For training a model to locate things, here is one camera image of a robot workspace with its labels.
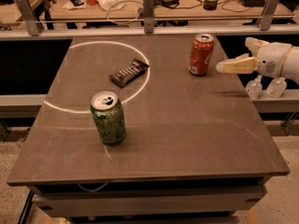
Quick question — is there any green soda can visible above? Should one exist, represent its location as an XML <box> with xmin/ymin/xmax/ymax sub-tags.
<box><xmin>91</xmin><ymin>91</ymin><xmax>126</xmax><ymax>145</ymax></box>

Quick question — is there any wooden background desk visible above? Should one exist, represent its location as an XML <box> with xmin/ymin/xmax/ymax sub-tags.
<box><xmin>50</xmin><ymin>0</ymin><xmax>293</xmax><ymax>21</ymax></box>

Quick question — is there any white cable under tabletop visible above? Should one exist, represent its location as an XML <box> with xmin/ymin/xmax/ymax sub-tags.
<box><xmin>77</xmin><ymin>182</ymin><xmax>109</xmax><ymax>193</ymax></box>

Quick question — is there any white crumpled bag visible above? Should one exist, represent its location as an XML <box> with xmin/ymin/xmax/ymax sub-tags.
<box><xmin>96</xmin><ymin>0</ymin><xmax>124</xmax><ymax>10</ymax></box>

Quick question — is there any metal railing frame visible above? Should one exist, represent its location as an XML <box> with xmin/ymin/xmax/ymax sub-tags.
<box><xmin>0</xmin><ymin>0</ymin><xmax>299</xmax><ymax>40</ymax></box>

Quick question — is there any clear sanitizer bottle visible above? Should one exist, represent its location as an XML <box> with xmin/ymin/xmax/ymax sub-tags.
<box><xmin>266</xmin><ymin>77</ymin><xmax>287</xmax><ymax>98</ymax></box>
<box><xmin>245</xmin><ymin>75</ymin><xmax>263</xmax><ymax>100</ymax></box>

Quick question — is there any white cable loop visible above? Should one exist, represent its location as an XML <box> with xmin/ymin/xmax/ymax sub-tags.
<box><xmin>106</xmin><ymin>0</ymin><xmax>145</xmax><ymax>25</ymax></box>

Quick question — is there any black power adapter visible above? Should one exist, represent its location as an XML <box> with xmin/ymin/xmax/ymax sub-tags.
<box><xmin>161</xmin><ymin>0</ymin><xmax>179</xmax><ymax>8</ymax></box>

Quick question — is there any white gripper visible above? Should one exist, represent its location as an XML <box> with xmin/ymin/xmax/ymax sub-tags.
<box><xmin>216</xmin><ymin>37</ymin><xmax>299</xmax><ymax>84</ymax></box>

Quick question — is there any black round cup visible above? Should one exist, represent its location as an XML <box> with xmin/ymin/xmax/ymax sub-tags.
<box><xmin>204</xmin><ymin>0</ymin><xmax>219</xmax><ymax>10</ymax></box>

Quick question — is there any black snack bar wrapper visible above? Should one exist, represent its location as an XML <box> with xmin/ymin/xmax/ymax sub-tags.
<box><xmin>109</xmin><ymin>59</ymin><xmax>150</xmax><ymax>88</ymax></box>

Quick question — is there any red coke can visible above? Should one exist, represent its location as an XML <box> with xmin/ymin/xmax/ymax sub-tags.
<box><xmin>189</xmin><ymin>34</ymin><xmax>215</xmax><ymax>76</ymax></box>

